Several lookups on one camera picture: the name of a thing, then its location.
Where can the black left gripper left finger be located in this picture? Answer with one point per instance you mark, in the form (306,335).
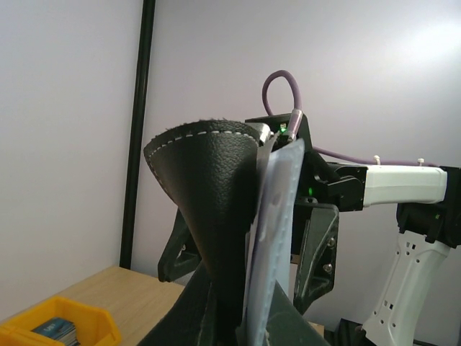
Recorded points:
(192,320)

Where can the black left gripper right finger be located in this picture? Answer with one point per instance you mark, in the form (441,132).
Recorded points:
(285,326)

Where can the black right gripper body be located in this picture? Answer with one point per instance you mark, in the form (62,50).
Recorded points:
(316,176)

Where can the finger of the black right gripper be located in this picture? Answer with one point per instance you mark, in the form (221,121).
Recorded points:
(314,246)
(180,256)

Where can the black card holder wallet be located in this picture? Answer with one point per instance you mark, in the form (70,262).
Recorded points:
(208,169)

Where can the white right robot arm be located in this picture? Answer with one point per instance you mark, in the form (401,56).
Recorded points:
(257,228)

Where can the yellow bin with blue cards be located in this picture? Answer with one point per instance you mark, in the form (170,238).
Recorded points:
(94,326)

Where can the blue card stack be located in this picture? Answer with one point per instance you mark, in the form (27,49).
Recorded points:
(60,330)

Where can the black right rear frame post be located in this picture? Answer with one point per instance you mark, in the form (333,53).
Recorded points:
(136,133)

